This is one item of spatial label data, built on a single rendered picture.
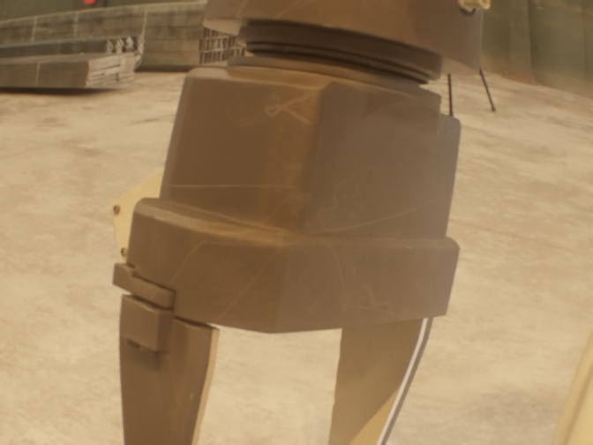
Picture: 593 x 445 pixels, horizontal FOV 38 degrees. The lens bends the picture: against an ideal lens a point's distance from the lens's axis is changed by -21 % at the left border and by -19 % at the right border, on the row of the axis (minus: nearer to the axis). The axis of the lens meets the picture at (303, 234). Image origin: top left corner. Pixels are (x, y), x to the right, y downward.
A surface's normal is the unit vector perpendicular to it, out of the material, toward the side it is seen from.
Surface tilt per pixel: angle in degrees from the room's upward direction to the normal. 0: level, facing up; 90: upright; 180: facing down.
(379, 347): 78
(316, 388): 0
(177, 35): 90
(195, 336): 82
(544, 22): 90
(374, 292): 90
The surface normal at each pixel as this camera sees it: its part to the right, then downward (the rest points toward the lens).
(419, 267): 0.78, 0.20
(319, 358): 0.05, -0.96
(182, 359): -0.60, -0.03
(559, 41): -0.56, 0.18
